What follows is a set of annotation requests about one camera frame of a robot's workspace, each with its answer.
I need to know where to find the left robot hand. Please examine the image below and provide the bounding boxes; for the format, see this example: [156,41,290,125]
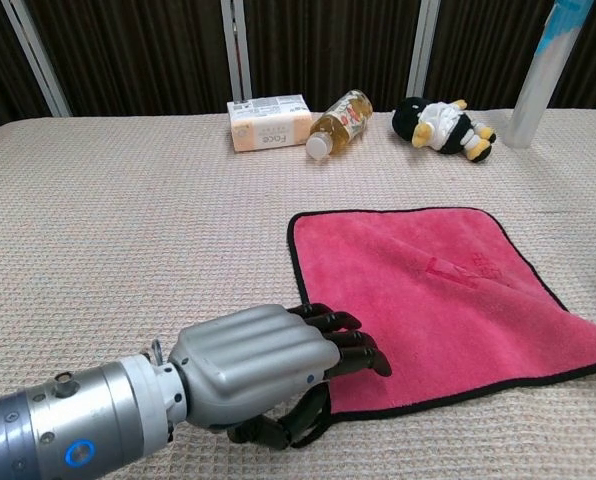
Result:
[167,302,393,449]

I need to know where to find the pink and black cloth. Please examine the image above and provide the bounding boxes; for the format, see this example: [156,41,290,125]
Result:
[286,207,596,449]

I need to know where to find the beige woven tablecloth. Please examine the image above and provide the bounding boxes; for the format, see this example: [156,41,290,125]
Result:
[0,107,596,480]

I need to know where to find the peach white tissue pack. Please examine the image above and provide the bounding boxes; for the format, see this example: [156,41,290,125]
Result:
[226,93,313,155]

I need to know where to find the amber tea bottle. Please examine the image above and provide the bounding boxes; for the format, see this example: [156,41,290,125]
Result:
[305,89,374,162]

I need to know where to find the black white plush penguin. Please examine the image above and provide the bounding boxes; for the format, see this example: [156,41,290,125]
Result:
[391,96,498,162]

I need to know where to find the black pleated curtain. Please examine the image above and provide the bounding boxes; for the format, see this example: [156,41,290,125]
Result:
[0,0,596,141]

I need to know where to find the white metal frame post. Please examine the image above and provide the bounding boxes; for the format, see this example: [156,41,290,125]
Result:
[220,0,254,101]
[406,0,440,99]
[0,0,73,117]

